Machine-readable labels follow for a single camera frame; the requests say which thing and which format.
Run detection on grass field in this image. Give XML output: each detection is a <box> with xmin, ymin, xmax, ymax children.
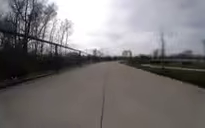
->
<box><xmin>121</xmin><ymin>61</ymin><xmax>205</xmax><ymax>91</ymax></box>

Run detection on pale path across grass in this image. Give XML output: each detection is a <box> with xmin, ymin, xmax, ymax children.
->
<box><xmin>141</xmin><ymin>63</ymin><xmax>205</xmax><ymax>73</ymax></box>

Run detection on dark row of bushes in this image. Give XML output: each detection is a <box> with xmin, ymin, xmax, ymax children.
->
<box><xmin>0</xmin><ymin>48</ymin><xmax>113</xmax><ymax>83</ymax></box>

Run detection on dark verge strip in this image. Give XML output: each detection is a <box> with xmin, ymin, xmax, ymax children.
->
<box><xmin>0</xmin><ymin>70</ymin><xmax>59</xmax><ymax>93</ymax></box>

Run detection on row of tall bare trees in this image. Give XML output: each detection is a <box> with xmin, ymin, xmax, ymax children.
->
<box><xmin>0</xmin><ymin>0</ymin><xmax>104</xmax><ymax>59</ymax></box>

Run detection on grey concrete path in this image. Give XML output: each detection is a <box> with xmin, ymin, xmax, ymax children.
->
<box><xmin>0</xmin><ymin>60</ymin><xmax>205</xmax><ymax>128</ymax></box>

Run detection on overhead wires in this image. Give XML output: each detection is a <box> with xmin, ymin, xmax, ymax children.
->
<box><xmin>0</xmin><ymin>26</ymin><xmax>89</xmax><ymax>55</ymax></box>

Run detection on pole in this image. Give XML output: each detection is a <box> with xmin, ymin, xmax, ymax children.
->
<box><xmin>160</xmin><ymin>31</ymin><xmax>166</xmax><ymax>69</ymax></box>

